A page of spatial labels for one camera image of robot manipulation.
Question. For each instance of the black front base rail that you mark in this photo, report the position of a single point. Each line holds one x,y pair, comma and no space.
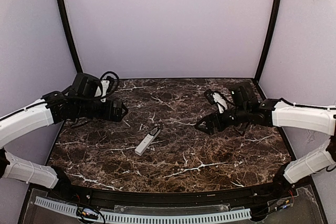
251,197

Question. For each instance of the black left frame post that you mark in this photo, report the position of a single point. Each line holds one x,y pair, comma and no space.
69,36

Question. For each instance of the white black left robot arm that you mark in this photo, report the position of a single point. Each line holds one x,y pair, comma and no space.
87,97

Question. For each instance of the black frame post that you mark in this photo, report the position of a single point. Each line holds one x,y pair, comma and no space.
69,36
268,39

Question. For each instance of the white remote control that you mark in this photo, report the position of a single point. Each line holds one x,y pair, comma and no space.
146,142

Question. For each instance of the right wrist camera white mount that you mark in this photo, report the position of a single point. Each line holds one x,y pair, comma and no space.
216,98

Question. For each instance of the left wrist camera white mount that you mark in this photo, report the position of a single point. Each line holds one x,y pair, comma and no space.
106,87

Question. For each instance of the left white cable duct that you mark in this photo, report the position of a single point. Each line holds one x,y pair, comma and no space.
63,208

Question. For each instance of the black right frame post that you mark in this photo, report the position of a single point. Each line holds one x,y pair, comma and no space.
268,39

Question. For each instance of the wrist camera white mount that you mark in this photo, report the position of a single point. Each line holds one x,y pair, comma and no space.
216,98
106,87

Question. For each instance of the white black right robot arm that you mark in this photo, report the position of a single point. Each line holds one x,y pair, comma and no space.
246,108

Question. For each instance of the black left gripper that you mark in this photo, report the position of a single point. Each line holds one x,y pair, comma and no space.
117,110

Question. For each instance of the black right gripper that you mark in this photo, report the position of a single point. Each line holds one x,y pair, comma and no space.
213,122

